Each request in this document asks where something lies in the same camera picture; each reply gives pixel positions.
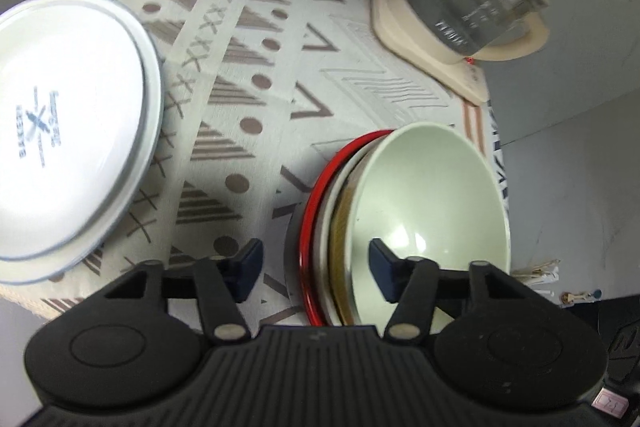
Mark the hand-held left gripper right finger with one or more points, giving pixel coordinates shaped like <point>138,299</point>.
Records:
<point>382,267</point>

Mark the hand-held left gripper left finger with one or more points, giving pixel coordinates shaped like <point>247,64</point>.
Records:
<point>250,267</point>

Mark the red plate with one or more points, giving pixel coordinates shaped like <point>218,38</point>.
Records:
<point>306,257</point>

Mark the pale green bowl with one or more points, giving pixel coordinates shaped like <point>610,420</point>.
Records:
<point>430,187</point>

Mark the white plate with blue rim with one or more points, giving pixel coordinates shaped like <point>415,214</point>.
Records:
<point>75,132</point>

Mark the olive yellow plate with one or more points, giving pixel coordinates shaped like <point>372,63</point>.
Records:
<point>342,257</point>

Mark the plain white plate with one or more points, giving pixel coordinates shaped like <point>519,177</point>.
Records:
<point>325,252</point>

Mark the patterned tablecloth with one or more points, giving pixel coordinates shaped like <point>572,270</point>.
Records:
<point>240,72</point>

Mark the small metal trinket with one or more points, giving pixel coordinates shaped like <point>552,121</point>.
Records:
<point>580,298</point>

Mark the black bag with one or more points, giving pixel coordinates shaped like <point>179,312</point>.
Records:
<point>622,342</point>

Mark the cream kettle base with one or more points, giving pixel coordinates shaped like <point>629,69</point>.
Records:
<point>390,7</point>

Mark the pink tag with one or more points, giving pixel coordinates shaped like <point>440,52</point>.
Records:
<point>611,404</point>

